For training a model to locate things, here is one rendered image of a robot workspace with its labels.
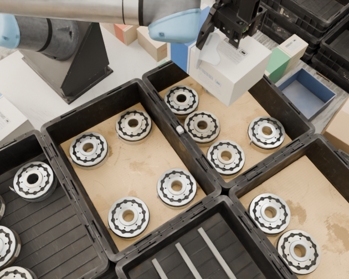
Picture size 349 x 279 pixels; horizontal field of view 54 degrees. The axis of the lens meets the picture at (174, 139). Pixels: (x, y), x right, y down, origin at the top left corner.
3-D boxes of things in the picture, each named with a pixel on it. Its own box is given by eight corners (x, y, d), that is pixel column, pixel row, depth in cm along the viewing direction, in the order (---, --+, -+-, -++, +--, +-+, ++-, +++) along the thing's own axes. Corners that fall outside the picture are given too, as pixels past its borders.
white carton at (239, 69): (167, 56, 83) (166, 29, 75) (201, 31, 86) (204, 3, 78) (227, 107, 76) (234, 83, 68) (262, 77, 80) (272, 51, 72)
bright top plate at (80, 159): (62, 146, 93) (62, 145, 92) (94, 126, 96) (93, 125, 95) (82, 173, 89) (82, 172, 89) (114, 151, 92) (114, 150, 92)
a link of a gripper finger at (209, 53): (204, 83, 69) (227, 43, 64) (184, 66, 71) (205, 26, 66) (212, 81, 72) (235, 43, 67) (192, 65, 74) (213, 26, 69)
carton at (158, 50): (157, 62, 126) (156, 48, 119) (138, 43, 130) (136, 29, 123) (190, 41, 130) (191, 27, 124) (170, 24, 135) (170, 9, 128)
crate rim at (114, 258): (40, 130, 89) (37, 126, 87) (139, 81, 97) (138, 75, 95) (113, 266, 74) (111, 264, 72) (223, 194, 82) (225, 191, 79)
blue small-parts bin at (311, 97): (290, 139, 112) (297, 129, 105) (257, 109, 117) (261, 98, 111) (328, 106, 118) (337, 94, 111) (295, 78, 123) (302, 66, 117)
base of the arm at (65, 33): (37, 37, 111) (9, 32, 102) (60, 0, 104) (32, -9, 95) (61, 71, 107) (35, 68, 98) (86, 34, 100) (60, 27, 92)
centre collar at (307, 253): (284, 247, 80) (285, 247, 80) (299, 236, 82) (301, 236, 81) (298, 266, 79) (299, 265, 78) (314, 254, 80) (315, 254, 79)
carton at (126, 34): (99, 24, 134) (96, 9, 127) (122, 9, 138) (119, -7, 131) (127, 46, 129) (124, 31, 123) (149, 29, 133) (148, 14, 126)
